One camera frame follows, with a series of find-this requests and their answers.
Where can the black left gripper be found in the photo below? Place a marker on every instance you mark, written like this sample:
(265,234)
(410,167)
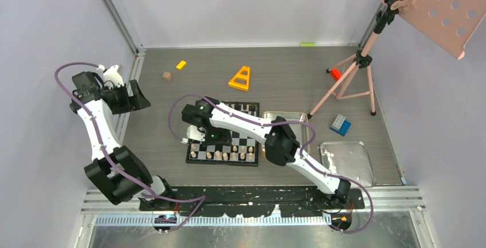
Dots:
(133,103)

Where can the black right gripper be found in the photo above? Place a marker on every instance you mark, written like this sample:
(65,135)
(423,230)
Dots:
(225,140)

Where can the black white chess board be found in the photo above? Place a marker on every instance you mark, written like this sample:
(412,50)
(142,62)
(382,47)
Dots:
(234,155)

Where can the orange triangular plastic frame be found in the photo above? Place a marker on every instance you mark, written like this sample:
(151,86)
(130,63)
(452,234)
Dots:
(241,79)

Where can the gold tin box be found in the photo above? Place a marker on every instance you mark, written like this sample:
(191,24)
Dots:
(302,132)

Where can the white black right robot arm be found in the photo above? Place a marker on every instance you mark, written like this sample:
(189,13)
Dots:
(212,124)

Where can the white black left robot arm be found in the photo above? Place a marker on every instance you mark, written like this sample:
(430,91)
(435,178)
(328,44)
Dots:
(115,170)

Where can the small wooden cube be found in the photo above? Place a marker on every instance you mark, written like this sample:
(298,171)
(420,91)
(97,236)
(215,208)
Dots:
(167,76)

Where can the yellow rectangular block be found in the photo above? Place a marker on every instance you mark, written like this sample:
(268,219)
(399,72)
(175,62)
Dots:
(181,65)

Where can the blue box of bits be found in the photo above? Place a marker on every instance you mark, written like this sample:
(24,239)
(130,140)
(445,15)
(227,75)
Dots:
(340,125)

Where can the red block near stand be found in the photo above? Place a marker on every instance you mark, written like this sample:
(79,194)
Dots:
(336,74)

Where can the silver tin lid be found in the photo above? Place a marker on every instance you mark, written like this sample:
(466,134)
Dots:
(350,159)

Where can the pink music stand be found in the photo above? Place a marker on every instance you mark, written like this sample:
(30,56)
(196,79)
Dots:
(448,23)

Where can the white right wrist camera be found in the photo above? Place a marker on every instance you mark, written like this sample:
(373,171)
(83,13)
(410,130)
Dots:
(193,135)

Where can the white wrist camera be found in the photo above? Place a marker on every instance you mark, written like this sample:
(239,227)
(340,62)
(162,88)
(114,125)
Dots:
(193,135)
(112,75)

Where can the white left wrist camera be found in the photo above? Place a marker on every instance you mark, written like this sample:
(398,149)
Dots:
(112,75)

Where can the green block at wall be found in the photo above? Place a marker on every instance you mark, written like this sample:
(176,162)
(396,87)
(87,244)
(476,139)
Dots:
(307,44)

